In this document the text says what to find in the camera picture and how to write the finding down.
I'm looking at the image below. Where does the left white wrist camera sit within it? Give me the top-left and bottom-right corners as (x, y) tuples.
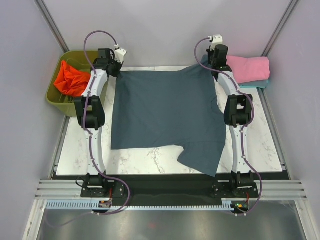
(114, 44), (127, 64)

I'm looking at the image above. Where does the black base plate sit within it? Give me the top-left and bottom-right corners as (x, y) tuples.
(79, 173), (260, 207)

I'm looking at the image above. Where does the corner aluminium post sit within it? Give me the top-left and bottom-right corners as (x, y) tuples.
(261, 0), (300, 57)
(34, 0), (70, 53)

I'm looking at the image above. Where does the slotted cable duct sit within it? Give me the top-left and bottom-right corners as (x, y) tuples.
(46, 198), (251, 210)

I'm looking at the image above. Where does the folded pink t shirt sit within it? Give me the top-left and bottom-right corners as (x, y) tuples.
(226, 55), (270, 84)

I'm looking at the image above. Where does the orange t shirt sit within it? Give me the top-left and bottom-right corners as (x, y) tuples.
(53, 60), (91, 97)

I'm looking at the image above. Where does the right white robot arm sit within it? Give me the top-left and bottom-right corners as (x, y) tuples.
(207, 43), (259, 199)

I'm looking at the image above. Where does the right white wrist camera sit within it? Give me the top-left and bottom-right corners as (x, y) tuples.
(208, 34), (223, 51)

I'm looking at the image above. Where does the folded teal t shirt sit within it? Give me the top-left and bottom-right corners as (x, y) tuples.
(238, 79), (269, 89)

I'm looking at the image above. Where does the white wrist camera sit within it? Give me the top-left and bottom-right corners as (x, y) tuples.
(208, 34), (223, 51)
(114, 44), (127, 64)

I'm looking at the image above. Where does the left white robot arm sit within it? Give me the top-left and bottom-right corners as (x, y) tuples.
(74, 48), (121, 198)

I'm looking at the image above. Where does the right corner aluminium post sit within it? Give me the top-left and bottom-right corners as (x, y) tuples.
(261, 0), (300, 57)

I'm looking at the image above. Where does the left corner aluminium post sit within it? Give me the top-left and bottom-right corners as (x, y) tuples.
(34, 0), (70, 53)

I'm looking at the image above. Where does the aluminium rail frame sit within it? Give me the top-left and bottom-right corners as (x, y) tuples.
(36, 89), (306, 199)

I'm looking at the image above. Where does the olive green plastic bin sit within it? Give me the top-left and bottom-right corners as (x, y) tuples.
(45, 50), (91, 117)

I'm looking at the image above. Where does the grey-blue t shirt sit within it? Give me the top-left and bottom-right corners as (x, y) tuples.
(111, 56), (226, 177)

